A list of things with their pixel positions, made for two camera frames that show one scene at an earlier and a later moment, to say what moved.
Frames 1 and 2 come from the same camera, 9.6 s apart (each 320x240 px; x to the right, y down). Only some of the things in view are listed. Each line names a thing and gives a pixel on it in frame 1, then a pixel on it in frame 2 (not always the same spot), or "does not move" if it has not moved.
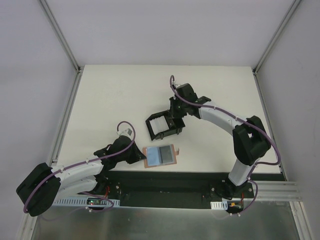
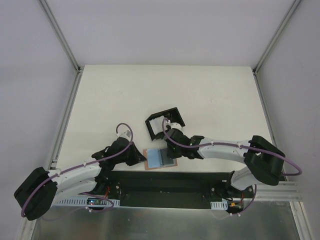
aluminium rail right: (278, 191) does not move
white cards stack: (159, 124) does not move
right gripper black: (175, 110) to (164, 132)
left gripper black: (135, 152) does not move
